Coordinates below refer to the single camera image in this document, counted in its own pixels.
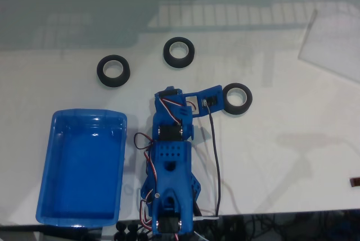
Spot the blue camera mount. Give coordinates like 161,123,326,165
184,84,225,118

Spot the clear plastic sheet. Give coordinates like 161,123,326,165
298,7,360,83

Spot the black camera cable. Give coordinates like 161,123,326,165
193,99,222,221

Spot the black tape roll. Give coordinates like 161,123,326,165
96,54,132,88
219,83,253,116
163,37,196,69

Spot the blue plastic bin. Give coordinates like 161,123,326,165
35,108,128,228

